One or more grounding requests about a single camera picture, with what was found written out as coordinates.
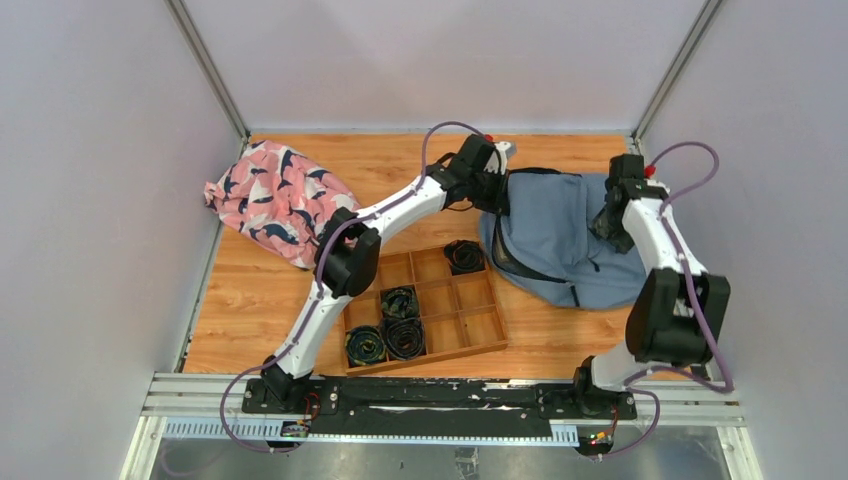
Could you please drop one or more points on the wooden compartment tray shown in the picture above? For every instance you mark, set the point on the wooden compartment tray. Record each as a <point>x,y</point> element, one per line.
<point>460,314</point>

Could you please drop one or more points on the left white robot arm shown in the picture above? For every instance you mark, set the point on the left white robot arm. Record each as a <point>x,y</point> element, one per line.
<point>348,254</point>

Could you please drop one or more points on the aluminium rail frame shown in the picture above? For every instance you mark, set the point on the aluminium rail frame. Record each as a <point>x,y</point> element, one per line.
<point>192,427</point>

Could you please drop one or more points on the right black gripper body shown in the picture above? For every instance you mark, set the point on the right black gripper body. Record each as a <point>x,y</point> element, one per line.
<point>606,225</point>

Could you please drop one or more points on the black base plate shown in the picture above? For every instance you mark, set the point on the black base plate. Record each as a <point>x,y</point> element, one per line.
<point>438,407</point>

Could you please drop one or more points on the rolled green belt bottom-left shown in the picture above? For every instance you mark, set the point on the rolled green belt bottom-left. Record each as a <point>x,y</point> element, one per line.
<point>364,346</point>

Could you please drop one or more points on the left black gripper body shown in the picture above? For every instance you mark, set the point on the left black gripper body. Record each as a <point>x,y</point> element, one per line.
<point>490,196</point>

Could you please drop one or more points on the rolled green belt middle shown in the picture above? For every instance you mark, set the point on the rolled green belt middle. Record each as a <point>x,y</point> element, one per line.
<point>400,302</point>

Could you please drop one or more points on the rolled dark belt bottom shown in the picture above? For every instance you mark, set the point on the rolled dark belt bottom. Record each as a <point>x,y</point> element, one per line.
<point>405,338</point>

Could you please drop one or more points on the rolled black belt top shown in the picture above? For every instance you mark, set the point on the rolled black belt top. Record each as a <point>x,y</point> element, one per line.
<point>464,257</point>

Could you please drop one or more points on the pink patterned cloth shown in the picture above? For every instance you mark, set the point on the pink patterned cloth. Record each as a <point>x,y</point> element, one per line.
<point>280,199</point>

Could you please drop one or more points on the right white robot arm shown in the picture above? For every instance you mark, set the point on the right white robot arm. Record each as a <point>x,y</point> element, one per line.
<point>677,316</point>

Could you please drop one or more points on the blue grey backpack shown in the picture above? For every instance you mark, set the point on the blue grey backpack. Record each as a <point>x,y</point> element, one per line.
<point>544,244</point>

